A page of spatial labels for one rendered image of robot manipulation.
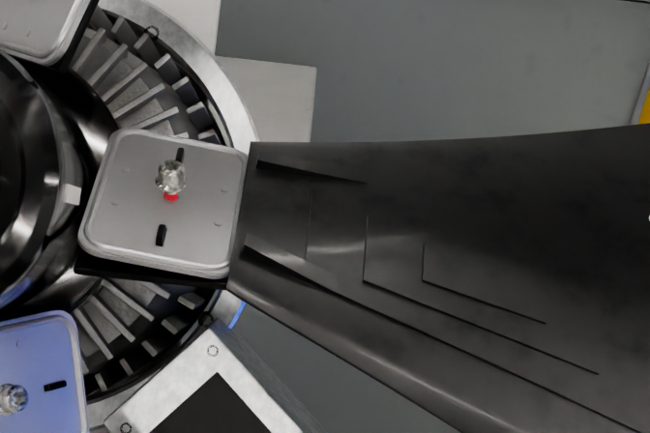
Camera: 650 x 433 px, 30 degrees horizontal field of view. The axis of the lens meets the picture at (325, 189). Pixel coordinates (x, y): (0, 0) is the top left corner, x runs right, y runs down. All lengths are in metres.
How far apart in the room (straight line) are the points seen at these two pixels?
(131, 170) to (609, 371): 0.22
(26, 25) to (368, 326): 0.20
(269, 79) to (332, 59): 0.10
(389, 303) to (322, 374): 1.10
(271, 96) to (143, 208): 0.70
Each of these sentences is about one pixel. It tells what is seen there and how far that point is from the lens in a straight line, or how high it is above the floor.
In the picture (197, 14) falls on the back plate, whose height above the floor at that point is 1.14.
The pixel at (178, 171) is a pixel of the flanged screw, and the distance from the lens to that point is 0.51.
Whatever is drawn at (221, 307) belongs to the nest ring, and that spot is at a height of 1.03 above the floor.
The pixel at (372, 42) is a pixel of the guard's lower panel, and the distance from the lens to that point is 1.29.
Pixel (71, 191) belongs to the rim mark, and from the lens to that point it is 0.49.
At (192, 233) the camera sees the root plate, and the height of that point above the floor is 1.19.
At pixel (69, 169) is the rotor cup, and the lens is 0.48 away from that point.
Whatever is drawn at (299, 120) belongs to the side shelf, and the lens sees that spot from 1.17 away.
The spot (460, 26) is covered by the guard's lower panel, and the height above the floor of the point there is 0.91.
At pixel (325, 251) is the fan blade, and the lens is 0.51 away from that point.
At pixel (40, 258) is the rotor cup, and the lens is 0.48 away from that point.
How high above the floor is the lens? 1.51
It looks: 37 degrees down
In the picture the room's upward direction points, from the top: 8 degrees clockwise
